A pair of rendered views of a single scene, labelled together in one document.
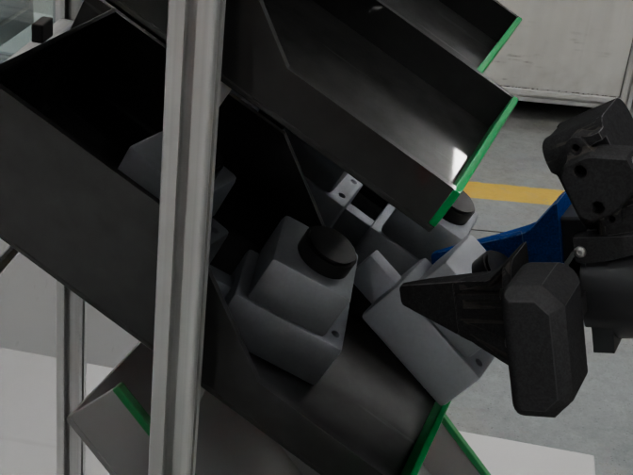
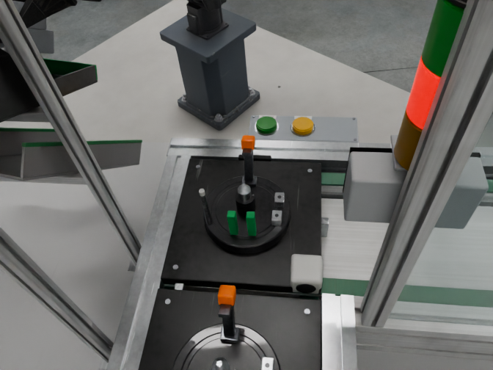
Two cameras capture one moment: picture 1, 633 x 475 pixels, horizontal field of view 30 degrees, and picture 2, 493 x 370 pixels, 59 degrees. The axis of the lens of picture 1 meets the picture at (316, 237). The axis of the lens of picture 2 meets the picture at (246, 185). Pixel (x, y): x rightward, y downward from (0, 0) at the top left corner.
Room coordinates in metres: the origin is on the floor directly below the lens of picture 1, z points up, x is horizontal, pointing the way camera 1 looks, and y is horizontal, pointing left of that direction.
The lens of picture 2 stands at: (0.23, 0.44, 1.56)
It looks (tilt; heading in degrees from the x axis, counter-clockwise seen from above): 52 degrees down; 274
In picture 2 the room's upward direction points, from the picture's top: 7 degrees counter-clockwise
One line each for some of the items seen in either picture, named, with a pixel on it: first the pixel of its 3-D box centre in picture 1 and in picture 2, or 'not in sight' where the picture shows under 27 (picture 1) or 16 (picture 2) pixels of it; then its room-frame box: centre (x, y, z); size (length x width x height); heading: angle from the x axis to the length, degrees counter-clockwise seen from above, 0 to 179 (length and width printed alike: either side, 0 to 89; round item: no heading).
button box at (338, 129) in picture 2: not in sight; (302, 138); (0.15, -0.16, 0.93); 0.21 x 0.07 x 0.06; 173
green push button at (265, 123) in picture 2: not in sight; (266, 126); (0.22, -0.17, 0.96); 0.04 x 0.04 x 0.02
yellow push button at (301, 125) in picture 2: not in sight; (302, 127); (0.15, -0.16, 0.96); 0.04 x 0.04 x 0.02
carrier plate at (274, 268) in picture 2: not in sight; (247, 219); (0.26, 0.04, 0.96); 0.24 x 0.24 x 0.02; 83
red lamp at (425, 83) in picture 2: not in sight; (447, 89); (0.09, 0.18, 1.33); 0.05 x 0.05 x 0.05
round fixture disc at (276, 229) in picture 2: not in sight; (246, 212); (0.26, 0.04, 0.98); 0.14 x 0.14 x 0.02
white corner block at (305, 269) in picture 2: not in sight; (306, 274); (0.18, 0.15, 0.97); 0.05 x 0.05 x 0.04; 83
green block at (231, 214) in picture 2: not in sight; (232, 222); (0.28, 0.08, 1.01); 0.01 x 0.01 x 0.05; 83
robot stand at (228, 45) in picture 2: not in sight; (213, 67); (0.33, -0.37, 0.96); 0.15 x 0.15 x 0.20; 48
